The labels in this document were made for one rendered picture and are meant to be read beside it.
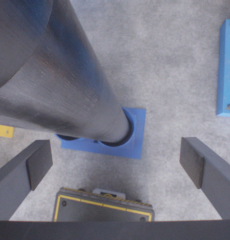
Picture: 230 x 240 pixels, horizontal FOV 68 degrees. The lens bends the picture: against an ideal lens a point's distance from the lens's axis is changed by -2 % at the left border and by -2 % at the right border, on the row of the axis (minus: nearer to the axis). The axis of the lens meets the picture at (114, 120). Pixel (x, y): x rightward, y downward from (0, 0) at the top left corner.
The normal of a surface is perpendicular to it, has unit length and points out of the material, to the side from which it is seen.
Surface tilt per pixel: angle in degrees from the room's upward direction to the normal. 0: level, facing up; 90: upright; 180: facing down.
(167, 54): 0
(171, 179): 0
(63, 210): 0
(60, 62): 90
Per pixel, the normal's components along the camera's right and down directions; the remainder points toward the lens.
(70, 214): -0.15, -0.15
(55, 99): 0.68, 0.70
